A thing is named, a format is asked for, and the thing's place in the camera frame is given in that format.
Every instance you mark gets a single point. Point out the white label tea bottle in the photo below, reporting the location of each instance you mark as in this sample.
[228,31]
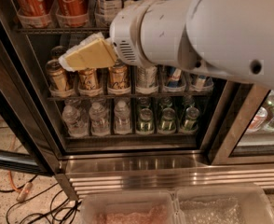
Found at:
[106,10]

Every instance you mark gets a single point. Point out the left water bottle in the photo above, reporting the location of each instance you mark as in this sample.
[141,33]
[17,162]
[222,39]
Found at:
[77,127]

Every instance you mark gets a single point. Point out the open fridge glass door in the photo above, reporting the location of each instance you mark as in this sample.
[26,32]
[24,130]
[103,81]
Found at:
[23,102]

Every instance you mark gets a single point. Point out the red bull can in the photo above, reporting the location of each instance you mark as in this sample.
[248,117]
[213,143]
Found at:
[173,77]
[199,81]

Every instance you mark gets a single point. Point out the water bottle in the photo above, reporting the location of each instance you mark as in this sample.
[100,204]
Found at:
[77,127]
[99,119]
[122,118]

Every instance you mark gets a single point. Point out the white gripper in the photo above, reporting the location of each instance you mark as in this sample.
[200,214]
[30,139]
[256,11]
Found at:
[125,36]

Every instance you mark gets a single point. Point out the gold can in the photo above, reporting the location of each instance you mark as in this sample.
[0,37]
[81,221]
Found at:
[58,77]
[57,52]
[89,79]
[119,76]

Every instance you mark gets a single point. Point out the right green can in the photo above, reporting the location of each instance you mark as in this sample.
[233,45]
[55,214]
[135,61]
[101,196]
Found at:
[189,119]

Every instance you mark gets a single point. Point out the right Red Bull can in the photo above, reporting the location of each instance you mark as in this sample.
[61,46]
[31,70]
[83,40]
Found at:
[199,81]

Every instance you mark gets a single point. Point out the rear left gold can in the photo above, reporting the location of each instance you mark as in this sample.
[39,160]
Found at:
[57,52]

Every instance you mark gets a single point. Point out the left green can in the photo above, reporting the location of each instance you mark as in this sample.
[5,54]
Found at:
[145,122]

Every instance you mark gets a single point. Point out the green can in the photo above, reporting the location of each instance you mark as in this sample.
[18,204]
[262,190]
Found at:
[189,119]
[167,121]
[145,122]

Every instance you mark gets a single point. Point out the clear plastic bin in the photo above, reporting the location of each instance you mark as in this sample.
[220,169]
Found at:
[129,207]
[223,204]

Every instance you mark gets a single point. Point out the right water bottle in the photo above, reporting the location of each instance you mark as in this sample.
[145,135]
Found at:
[122,118]

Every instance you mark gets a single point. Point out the middle water bottle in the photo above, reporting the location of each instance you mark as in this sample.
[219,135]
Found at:
[99,119]

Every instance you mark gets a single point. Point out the left clear plastic bin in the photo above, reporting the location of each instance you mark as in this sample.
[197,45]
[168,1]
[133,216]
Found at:
[129,207]

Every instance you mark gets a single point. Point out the silver white can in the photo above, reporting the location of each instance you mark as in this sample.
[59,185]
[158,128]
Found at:
[147,77]

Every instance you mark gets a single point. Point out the right clear plastic bin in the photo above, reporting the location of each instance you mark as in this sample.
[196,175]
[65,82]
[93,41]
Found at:
[223,204]

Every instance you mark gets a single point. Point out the stainless steel fridge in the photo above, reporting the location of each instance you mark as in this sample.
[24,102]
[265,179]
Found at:
[210,156]

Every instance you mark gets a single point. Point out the front left gold can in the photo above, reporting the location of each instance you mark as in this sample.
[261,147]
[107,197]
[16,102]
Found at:
[58,77]

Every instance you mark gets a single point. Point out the middle green can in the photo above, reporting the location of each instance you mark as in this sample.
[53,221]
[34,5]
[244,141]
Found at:
[167,121]

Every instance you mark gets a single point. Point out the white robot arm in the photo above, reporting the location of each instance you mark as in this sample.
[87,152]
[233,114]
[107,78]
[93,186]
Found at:
[229,39]

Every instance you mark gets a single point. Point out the left Red Bull can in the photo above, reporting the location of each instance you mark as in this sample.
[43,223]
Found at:
[173,77]

